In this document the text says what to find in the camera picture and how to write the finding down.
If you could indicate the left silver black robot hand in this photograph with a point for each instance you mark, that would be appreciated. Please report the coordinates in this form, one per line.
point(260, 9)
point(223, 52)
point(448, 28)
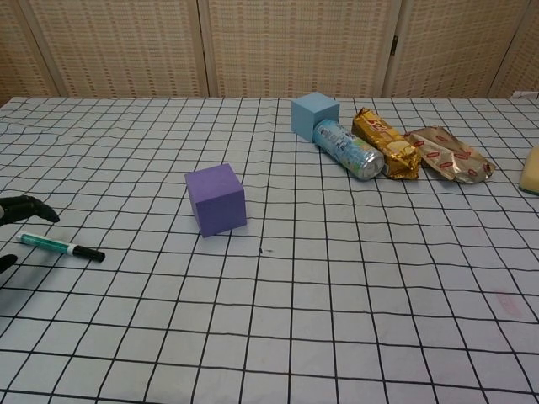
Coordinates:
point(29, 207)

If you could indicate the green black marker pen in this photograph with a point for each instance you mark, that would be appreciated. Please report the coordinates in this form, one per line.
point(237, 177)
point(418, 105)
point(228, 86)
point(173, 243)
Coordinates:
point(50, 245)

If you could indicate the purple foam cube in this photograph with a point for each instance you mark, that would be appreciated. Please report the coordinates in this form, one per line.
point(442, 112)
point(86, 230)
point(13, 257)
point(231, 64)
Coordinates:
point(219, 206)

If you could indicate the yellow sponge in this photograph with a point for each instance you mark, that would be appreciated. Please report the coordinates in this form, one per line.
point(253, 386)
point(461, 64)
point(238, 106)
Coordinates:
point(531, 172)

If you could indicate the white black checkered tablecloth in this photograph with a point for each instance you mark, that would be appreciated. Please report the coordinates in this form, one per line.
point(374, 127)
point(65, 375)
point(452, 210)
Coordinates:
point(295, 315)

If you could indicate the beige woven folding screen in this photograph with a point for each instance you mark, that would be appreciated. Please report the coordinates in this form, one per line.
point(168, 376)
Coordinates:
point(273, 46)

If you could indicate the light blue foam cube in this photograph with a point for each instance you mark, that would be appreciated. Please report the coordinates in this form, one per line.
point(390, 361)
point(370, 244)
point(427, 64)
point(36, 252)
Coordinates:
point(307, 115)

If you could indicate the light blue drink can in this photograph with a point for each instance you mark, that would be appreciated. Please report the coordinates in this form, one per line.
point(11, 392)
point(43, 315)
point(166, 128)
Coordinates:
point(345, 147)

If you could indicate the gold snack packet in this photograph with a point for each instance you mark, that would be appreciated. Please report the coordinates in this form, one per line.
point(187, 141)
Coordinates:
point(389, 143)

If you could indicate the metal screen hinge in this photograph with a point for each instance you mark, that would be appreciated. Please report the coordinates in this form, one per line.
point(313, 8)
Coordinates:
point(395, 44)

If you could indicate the silver foil packet red logos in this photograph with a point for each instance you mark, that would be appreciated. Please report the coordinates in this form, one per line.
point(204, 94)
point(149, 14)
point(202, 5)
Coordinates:
point(455, 157)

